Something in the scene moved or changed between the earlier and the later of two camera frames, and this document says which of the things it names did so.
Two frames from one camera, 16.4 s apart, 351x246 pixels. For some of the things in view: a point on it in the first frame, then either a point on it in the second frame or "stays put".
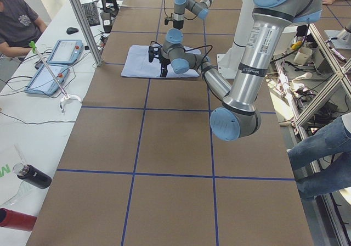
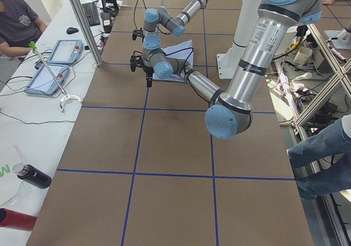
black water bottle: (32, 175) stays put
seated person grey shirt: (20, 28) stays put
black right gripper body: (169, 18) to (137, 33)
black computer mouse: (71, 31) stays put
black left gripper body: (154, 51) to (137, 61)
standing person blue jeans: (332, 139) stays put
